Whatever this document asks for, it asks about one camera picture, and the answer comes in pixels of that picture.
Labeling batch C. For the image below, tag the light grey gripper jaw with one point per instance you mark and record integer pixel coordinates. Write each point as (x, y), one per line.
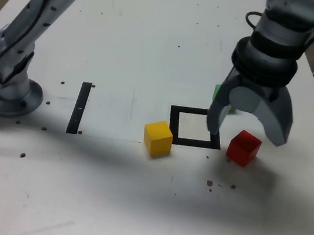
(276, 122)

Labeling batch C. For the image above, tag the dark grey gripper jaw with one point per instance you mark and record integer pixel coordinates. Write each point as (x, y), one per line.
(217, 111)

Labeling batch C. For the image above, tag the green cube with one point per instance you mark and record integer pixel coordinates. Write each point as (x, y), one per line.
(216, 92)

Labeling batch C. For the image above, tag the red cube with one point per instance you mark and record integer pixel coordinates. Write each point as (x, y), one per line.
(241, 152)

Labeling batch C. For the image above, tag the yellow cube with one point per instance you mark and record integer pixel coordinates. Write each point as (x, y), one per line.
(158, 141)

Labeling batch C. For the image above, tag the black tape square outline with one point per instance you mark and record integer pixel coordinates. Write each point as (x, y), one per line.
(173, 125)

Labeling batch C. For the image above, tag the black tape strip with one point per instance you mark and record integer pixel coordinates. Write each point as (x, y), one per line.
(79, 106)

